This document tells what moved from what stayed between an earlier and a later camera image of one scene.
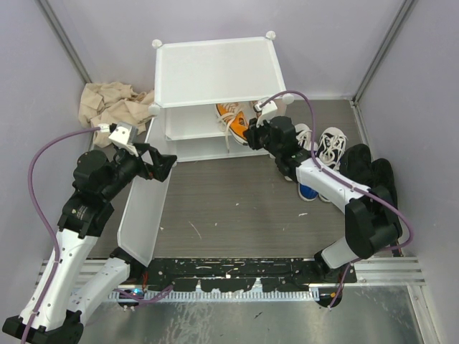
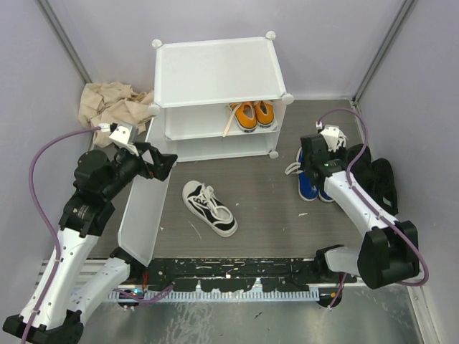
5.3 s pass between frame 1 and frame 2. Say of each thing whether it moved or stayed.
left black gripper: stayed
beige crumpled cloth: stayed
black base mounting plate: stayed
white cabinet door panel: stayed
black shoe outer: stayed
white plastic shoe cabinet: stayed
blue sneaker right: stayed
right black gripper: moved
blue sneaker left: stayed
